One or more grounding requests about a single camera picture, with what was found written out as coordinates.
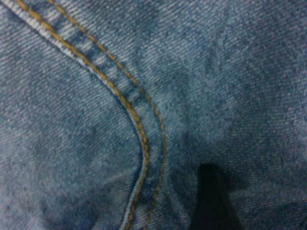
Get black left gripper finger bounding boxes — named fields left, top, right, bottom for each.
left=191, top=163, right=243, bottom=230

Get blue denim shorts with print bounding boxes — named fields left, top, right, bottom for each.
left=0, top=0, right=307, bottom=230

